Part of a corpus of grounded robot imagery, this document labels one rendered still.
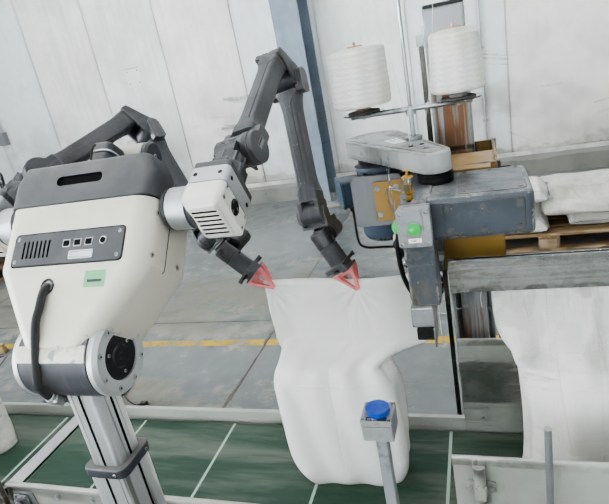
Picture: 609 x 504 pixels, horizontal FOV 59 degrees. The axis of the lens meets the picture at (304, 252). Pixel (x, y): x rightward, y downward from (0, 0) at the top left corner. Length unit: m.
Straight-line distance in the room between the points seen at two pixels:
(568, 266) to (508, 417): 0.70
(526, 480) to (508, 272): 0.50
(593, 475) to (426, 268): 0.59
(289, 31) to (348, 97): 4.72
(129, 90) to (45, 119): 1.48
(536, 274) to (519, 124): 5.05
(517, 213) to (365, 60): 0.57
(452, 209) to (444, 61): 0.41
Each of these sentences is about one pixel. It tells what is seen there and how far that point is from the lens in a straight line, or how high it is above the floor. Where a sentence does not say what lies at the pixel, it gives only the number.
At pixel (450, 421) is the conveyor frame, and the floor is 0.40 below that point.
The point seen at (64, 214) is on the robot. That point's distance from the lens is 1.24.
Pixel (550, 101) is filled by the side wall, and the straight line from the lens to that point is 6.48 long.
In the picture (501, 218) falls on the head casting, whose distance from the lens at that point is 1.27.
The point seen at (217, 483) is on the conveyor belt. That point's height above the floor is 0.38.
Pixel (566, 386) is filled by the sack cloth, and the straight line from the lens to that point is 1.58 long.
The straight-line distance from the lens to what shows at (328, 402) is 1.68.
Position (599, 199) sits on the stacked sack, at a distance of 4.37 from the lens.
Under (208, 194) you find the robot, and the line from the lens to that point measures 1.05.
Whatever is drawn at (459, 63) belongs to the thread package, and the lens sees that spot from 1.48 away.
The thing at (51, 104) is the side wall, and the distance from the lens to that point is 8.47.
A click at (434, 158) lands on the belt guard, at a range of 1.35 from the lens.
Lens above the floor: 1.69
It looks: 20 degrees down
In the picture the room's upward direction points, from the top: 11 degrees counter-clockwise
